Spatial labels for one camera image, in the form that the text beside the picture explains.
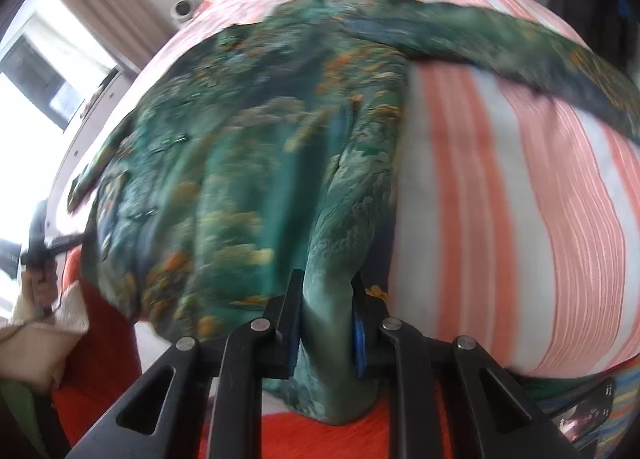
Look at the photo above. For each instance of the pink striped bed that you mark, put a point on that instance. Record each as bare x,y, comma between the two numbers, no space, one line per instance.
500,189

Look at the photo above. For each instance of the person's left hand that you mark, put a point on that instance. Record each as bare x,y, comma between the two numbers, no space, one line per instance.
42,291

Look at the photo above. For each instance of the beige curtain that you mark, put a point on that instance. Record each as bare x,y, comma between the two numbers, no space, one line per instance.
110,4

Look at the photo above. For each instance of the green floral garment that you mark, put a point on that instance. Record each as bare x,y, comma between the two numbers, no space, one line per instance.
225,164

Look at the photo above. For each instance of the black smartphone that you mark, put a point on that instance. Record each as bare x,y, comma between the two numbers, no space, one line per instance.
590,404

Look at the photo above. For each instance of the small white fan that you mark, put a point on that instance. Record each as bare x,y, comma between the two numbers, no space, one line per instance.
181,9

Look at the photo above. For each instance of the multicoloured striped cloth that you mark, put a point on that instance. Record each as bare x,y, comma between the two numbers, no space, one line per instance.
625,404

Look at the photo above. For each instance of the person's left forearm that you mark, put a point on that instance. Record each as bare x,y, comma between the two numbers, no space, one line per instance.
27,354

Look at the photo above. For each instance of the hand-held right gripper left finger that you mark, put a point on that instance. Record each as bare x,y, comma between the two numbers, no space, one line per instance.
291,339

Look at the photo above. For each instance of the white fleece cloth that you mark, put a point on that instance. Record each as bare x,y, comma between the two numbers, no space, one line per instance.
70,309

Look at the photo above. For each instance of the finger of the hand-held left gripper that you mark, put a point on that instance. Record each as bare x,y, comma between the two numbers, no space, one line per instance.
67,244

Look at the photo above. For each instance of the window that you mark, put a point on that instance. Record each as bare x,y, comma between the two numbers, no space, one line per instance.
30,74

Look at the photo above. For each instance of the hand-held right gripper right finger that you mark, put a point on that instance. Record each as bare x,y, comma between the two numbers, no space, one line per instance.
358,344

